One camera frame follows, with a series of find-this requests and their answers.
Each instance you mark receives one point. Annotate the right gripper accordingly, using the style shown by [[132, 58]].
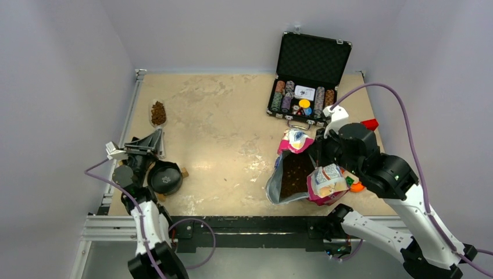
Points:
[[319, 144]]

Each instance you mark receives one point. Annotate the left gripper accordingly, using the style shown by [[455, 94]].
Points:
[[144, 147]]

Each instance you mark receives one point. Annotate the clear plastic scoop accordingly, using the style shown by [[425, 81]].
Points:
[[157, 116]]

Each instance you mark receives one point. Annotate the pet food bag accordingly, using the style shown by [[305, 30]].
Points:
[[297, 176]]

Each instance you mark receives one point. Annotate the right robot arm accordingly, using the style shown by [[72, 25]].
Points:
[[428, 249]]

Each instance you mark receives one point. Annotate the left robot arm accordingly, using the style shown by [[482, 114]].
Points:
[[154, 256]]

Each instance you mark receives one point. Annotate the black pet bowl paw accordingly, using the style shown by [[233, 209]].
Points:
[[165, 178]]

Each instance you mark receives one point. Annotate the red toy block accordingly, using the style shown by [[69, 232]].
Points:
[[371, 124]]

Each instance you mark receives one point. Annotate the orange curved toy track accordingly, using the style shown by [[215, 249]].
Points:
[[354, 184]]

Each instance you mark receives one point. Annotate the yellow poker chip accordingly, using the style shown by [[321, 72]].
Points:
[[304, 103]]

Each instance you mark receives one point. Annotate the white card deck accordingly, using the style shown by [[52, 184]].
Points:
[[302, 92]]

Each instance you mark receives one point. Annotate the black poker chip case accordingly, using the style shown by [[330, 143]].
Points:
[[309, 61]]

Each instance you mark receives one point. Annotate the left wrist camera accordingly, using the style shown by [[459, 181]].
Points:
[[114, 152]]

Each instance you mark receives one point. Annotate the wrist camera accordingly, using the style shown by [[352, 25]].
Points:
[[338, 117], [114, 152]]

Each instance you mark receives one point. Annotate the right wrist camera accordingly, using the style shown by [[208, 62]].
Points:
[[338, 117]]

